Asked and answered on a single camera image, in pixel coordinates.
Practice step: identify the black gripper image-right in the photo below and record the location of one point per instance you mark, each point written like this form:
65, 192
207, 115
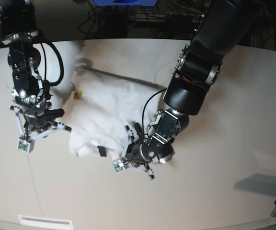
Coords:
136, 152

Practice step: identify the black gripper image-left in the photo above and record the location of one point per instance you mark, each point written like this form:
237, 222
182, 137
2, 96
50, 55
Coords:
39, 120

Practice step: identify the white printed T-shirt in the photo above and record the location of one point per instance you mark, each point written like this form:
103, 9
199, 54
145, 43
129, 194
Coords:
111, 84

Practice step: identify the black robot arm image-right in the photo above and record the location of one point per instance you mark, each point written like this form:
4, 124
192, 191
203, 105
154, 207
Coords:
222, 27

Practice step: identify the white label strip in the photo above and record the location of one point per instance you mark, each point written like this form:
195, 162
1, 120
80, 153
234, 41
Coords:
46, 223

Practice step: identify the blue box at top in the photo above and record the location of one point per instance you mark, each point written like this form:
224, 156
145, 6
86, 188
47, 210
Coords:
125, 2

